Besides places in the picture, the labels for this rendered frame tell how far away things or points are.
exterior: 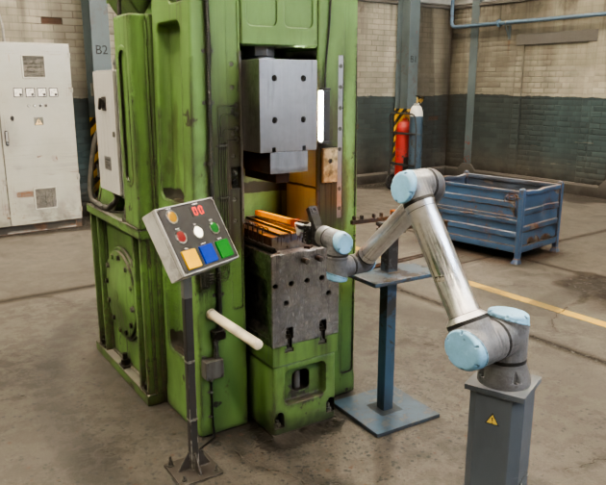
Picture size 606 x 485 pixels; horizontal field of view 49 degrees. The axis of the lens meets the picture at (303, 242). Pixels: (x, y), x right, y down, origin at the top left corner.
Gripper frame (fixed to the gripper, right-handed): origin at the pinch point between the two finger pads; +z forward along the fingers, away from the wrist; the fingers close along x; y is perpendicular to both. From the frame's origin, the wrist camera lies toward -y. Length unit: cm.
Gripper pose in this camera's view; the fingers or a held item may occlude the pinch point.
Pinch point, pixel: (297, 221)
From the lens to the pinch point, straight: 302.1
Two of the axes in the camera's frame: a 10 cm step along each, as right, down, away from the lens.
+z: -5.4, -2.1, 8.1
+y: -0.1, 9.7, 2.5
